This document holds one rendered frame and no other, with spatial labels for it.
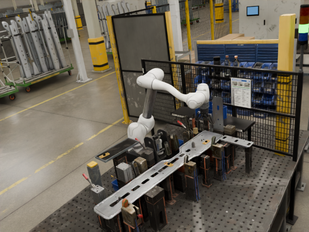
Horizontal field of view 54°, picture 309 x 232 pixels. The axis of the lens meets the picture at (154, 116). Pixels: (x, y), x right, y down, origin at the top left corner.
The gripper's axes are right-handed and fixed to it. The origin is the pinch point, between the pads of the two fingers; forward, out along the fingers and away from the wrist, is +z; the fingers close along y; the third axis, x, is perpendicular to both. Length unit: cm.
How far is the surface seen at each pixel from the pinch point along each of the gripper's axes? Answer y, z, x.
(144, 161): -16, 6, -62
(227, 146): 17.9, 15.6, 6.2
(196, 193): 18, 36, -42
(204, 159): 13.5, 15.4, -21.9
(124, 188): -11, 13, -89
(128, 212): 17, 8, -109
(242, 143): 28.7, 13.6, 13.2
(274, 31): -212, 30, 633
